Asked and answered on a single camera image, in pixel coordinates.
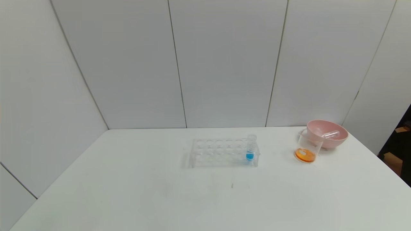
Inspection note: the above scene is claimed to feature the pink bowl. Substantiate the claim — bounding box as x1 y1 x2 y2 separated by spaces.
307 120 349 149

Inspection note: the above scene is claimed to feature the brown cardboard box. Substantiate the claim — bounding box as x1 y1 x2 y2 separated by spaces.
384 152 404 176

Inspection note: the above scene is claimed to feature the clear acrylic test tube rack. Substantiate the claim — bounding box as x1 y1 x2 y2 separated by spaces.
189 138 260 168

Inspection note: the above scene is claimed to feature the test tube with blue pigment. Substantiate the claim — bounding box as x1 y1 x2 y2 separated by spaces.
246 134 258 161

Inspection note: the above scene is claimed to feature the clear plastic beaker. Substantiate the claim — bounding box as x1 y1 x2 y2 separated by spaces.
294 128 324 164

